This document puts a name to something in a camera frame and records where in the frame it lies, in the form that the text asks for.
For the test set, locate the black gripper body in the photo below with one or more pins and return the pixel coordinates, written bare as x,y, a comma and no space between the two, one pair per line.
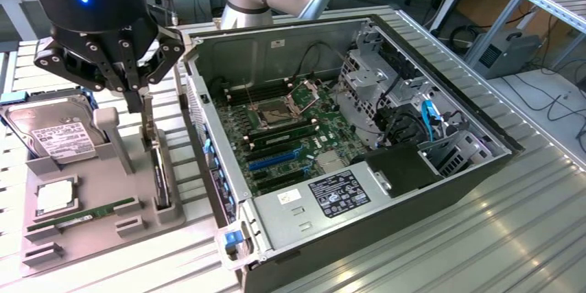
91,8

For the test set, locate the green graphics card black fan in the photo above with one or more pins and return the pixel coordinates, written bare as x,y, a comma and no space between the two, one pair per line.
161,169

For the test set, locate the grey case corner fixture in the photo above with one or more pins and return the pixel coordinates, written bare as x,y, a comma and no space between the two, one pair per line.
193,54
234,262

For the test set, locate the black office chair base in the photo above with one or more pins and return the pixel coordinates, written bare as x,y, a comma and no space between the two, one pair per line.
161,11

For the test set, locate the blue disk caddy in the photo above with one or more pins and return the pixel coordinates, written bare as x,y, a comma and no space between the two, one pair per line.
14,97

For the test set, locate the silver hard disk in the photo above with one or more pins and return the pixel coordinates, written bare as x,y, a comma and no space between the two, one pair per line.
55,128

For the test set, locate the CPU socket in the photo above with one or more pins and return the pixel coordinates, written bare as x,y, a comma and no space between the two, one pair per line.
274,116

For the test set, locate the metal socket cover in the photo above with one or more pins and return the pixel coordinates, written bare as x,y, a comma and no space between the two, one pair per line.
305,95

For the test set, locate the installed green RAM stick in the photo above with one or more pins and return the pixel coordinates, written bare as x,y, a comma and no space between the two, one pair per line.
284,136

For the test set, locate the silver CPU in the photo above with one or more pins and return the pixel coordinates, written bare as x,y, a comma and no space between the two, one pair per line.
57,196

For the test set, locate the blue expansion slot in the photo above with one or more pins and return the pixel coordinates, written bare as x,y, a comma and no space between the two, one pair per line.
274,162

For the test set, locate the grey parts rack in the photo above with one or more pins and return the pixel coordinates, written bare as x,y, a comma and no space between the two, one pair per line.
101,210

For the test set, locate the green motherboard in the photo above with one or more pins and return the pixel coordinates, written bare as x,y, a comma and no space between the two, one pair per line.
334,125

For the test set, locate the perforated metal drive cage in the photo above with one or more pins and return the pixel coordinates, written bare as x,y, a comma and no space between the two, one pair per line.
362,107

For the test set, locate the silver chipset heatsink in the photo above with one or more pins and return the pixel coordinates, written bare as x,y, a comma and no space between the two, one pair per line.
330,162

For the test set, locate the blue case latch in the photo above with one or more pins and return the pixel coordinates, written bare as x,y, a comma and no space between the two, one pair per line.
233,238

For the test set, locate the grey power supply unit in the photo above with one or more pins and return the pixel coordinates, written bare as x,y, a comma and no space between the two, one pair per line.
284,224

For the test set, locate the black plastic shroud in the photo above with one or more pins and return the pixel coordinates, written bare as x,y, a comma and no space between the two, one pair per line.
404,169

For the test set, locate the metal disk bay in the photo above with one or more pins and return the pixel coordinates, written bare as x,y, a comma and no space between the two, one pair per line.
459,155

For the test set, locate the black open PC case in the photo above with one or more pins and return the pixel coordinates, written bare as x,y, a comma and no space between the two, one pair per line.
412,210

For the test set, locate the grey floor unit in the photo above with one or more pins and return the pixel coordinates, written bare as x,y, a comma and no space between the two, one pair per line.
508,53

